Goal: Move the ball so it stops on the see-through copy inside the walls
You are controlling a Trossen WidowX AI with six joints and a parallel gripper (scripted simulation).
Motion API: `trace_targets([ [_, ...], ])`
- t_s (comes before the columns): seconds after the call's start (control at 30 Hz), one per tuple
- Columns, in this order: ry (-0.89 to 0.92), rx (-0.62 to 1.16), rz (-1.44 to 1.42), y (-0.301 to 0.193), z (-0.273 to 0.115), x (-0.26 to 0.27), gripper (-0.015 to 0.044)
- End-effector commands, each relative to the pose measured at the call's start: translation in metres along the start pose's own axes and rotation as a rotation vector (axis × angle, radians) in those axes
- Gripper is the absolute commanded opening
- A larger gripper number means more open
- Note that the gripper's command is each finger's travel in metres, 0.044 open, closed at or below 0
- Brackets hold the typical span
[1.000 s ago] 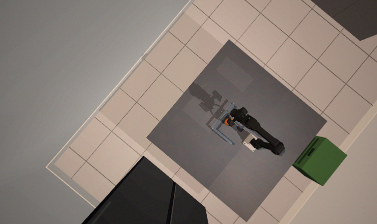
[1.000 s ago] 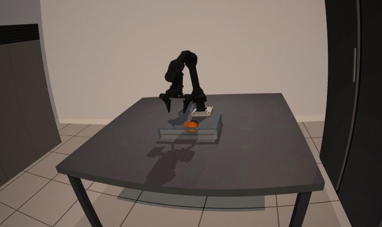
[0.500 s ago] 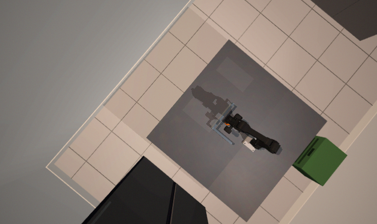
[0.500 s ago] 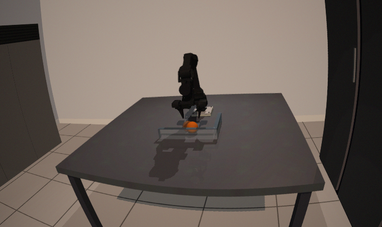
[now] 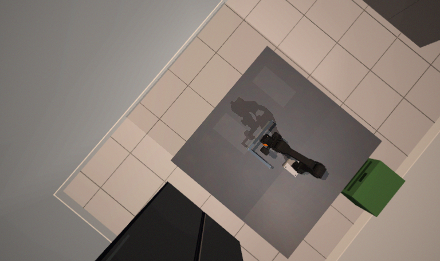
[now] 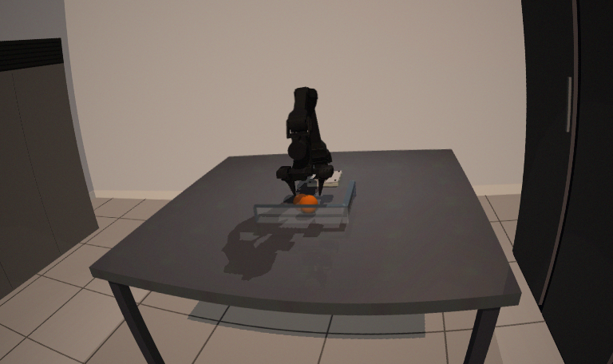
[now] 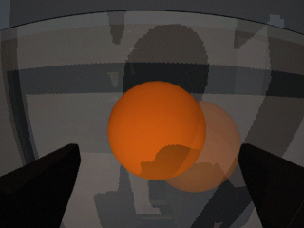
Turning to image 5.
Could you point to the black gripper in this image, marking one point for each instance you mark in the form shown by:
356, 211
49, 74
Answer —
266, 150

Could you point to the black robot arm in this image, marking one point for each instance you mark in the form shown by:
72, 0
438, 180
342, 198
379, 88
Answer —
316, 168

